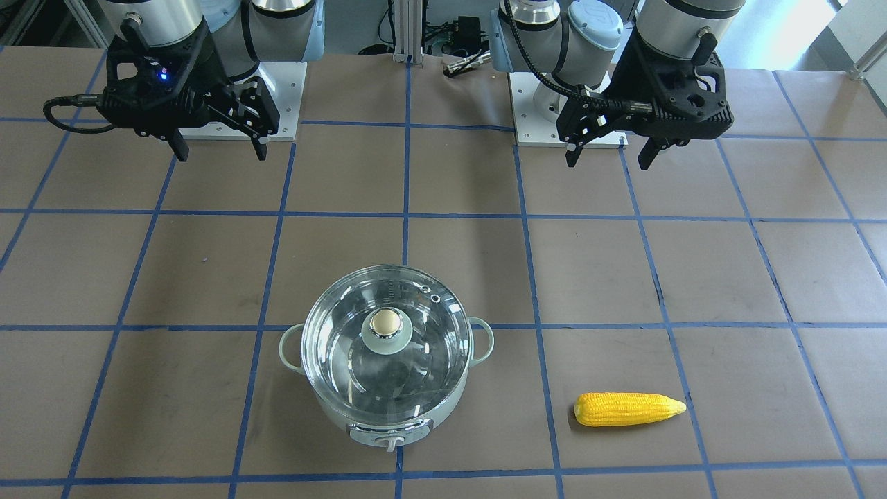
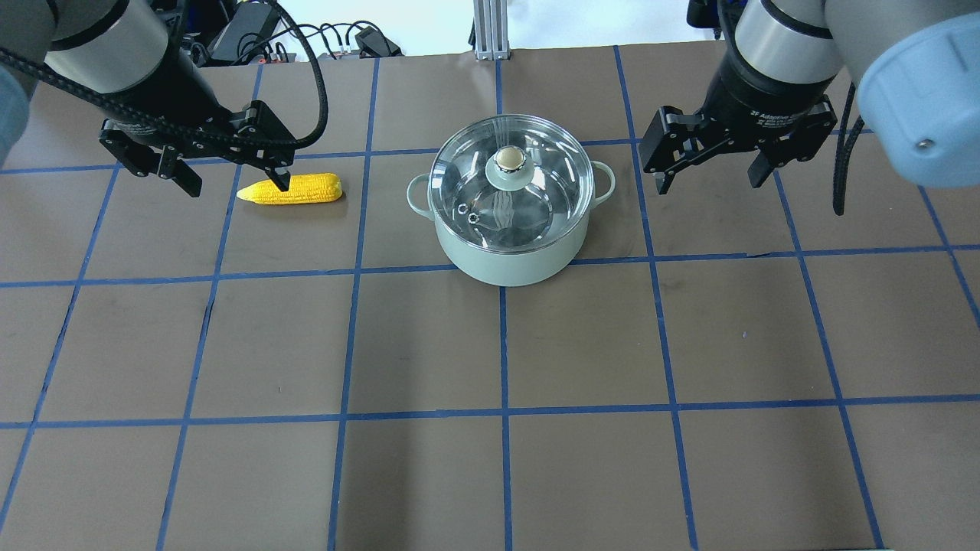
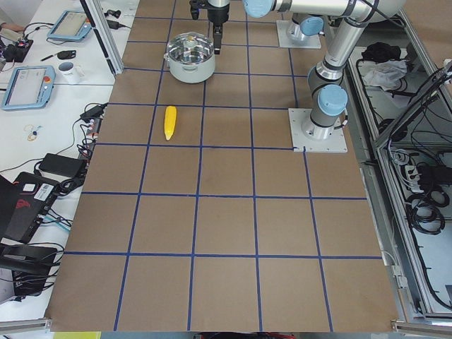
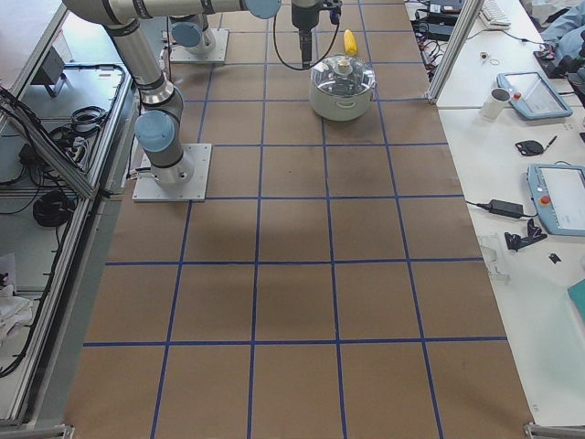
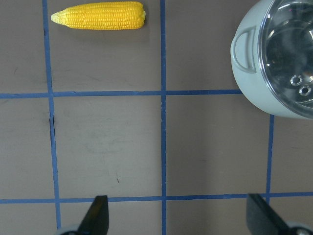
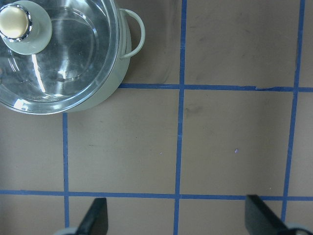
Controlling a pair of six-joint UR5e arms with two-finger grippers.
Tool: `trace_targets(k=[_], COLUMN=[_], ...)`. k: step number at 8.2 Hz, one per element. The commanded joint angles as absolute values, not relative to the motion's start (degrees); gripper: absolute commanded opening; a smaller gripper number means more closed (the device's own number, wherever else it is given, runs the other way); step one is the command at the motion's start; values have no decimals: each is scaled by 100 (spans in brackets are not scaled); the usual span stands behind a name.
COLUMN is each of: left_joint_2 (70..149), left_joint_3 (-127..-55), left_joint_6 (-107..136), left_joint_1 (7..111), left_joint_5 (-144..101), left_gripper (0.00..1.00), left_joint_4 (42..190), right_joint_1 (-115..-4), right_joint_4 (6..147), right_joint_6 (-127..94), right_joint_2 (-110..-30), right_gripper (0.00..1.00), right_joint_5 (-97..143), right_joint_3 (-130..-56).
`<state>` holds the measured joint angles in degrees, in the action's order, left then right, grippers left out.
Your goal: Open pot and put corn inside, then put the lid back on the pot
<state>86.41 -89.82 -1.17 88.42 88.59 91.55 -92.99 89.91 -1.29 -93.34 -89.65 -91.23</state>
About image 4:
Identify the grey box on stand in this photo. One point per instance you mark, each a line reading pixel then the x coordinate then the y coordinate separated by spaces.
pixel 51 74

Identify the white cup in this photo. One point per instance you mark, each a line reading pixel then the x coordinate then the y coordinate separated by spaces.
pixel 496 101

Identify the black computer mouse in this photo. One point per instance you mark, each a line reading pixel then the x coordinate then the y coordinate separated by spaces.
pixel 529 148

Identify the black power adapter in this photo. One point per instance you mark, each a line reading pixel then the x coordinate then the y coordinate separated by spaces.
pixel 503 208

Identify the pale green cooking pot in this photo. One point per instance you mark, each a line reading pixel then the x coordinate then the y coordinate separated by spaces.
pixel 339 109

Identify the yellow corn cob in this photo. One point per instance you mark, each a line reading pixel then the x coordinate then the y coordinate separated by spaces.
pixel 350 45

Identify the upper teach pendant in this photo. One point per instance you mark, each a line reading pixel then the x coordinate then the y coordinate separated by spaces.
pixel 533 96

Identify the clear plastic holder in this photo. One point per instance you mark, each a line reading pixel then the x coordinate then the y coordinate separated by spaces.
pixel 494 258

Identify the black bracket part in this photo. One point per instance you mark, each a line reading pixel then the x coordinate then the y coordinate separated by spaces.
pixel 515 242

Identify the glass pot lid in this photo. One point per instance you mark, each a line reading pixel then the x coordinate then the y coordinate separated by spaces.
pixel 343 76

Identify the teach pendant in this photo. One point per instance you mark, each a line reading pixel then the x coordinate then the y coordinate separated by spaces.
pixel 533 96
pixel 558 195

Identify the aluminium frame post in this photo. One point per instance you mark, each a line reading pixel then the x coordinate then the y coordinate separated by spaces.
pixel 462 29

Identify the lower teach pendant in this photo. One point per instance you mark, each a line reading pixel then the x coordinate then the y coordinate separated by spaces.
pixel 558 195

